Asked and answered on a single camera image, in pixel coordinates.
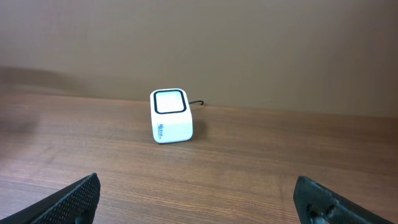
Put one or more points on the white barcode scanner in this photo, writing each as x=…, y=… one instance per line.
x=171, y=116

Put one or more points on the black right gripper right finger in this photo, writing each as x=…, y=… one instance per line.
x=317, y=204

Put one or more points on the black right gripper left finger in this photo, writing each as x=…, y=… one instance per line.
x=74, y=204

